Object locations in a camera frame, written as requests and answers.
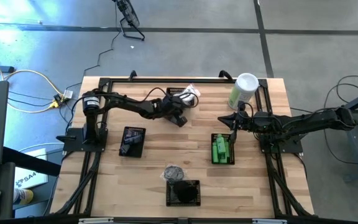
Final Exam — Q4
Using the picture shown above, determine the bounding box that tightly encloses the white cardboard box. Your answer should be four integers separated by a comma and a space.
13, 148, 49, 190

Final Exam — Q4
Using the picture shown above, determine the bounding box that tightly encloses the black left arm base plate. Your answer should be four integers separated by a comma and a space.
56, 126, 109, 153

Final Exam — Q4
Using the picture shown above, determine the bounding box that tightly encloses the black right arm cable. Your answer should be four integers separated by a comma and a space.
237, 101, 255, 115

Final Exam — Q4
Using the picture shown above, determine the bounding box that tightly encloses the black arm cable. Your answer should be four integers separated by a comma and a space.
59, 86, 200, 131
237, 101, 255, 115

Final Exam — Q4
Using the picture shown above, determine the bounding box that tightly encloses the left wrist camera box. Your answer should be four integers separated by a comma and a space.
162, 95, 176, 108

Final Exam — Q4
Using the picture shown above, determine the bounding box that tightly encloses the black side desk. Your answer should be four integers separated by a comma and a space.
0, 146, 62, 220

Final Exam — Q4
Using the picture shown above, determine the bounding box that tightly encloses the cream floor cable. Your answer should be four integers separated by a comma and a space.
0, 50, 67, 113

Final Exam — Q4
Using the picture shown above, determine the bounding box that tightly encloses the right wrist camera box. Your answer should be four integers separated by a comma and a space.
253, 111, 273, 129

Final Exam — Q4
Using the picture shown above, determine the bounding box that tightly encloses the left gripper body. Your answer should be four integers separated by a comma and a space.
163, 105, 188, 128

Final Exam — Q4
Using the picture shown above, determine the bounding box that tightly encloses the black floor fan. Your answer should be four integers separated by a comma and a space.
112, 0, 146, 42

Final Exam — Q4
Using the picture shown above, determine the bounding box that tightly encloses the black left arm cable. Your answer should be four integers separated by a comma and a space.
59, 86, 200, 131

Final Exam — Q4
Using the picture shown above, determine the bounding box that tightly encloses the white yellow bottle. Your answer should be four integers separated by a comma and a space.
12, 187, 34, 205

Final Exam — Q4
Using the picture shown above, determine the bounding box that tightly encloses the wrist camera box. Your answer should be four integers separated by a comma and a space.
253, 111, 273, 129
162, 95, 176, 108

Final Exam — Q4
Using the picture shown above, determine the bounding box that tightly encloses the white green wipes canister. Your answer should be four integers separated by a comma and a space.
227, 72, 260, 110

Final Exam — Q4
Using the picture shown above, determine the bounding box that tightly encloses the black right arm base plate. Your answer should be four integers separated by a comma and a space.
258, 129, 304, 155

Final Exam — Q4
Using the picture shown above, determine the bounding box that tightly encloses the clear bag with white contents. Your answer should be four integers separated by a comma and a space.
178, 93, 196, 105
180, 84, 201, 100

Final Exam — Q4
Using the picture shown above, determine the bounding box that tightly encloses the thin black floor cable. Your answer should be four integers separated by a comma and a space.
7, 90, 62, 108

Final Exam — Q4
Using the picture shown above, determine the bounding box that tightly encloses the black slotted plastic basket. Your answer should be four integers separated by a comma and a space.
119, 126, 147, 159
165, 179, 201, 207
165, 87, 196, 108
211, 133, 236, 166

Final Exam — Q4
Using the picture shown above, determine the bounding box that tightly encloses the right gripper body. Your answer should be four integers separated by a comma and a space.
233, 102, 260, 144

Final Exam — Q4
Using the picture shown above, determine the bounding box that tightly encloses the black fan power cable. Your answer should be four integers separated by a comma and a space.
64, 2, 119, 93

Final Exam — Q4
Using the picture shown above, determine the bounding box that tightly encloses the white frame bracket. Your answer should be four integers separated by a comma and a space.
78, 217, 114, 224
252, 218, 288, 224

